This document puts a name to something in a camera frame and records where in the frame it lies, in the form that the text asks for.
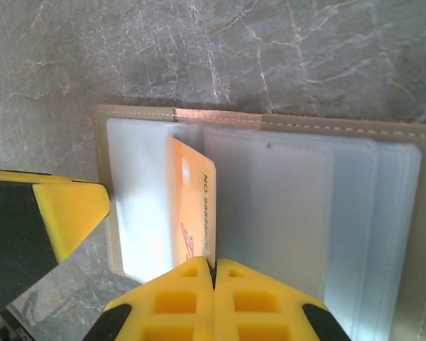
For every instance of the orange plastic card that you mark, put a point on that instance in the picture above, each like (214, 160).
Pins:
(191, 199)

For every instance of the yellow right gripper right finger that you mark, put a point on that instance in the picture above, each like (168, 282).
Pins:
(262, 309)

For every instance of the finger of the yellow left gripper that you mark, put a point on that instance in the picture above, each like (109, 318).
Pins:
(39, 220)

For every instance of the beige leather card holder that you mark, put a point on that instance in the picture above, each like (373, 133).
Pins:
(287, 199)

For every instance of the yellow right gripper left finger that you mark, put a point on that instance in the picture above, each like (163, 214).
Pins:
(170, 309)

